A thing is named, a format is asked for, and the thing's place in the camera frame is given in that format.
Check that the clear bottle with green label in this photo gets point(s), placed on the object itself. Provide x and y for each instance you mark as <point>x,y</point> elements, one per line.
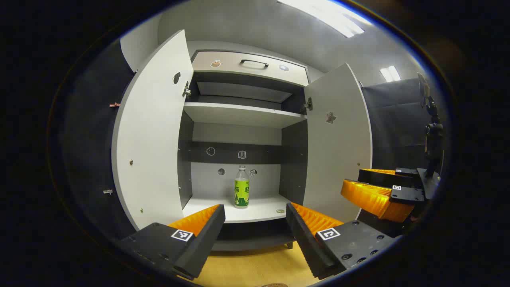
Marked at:
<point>241,191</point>

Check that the white cabinet door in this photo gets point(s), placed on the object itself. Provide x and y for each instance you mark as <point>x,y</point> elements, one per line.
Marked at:
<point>338,151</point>
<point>151,139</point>

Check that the long ceiling light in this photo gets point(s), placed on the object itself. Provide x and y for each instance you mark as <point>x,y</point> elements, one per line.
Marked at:
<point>326,16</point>

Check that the white cabinet shelf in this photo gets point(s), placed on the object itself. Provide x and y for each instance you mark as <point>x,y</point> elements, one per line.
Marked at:
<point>243,115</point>
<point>259,209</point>

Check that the beige cabinet drawer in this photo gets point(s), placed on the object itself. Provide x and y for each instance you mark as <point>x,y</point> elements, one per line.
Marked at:
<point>223,67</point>

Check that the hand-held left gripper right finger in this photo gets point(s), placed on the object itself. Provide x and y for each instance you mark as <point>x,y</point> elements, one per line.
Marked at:
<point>305,243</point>

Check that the white and grey cabinet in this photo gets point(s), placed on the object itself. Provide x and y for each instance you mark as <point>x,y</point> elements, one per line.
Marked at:
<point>239,153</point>

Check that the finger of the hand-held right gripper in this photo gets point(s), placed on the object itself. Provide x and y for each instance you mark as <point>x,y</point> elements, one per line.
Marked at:
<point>406,195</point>
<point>382,179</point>

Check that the metal door hinge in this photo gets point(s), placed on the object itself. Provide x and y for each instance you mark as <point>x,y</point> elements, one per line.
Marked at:
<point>307,105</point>
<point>186,91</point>

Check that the round brown coaster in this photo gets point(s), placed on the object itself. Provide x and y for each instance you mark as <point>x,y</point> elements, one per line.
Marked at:
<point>271,285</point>

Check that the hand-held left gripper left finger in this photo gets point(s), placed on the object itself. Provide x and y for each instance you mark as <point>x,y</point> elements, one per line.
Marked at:
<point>207,243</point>

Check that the small ceiling light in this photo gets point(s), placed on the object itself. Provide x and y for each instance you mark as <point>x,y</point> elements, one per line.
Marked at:
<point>390,73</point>

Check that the dark grey cabinet base shelf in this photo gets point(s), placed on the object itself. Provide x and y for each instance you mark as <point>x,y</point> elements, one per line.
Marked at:
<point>255,239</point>

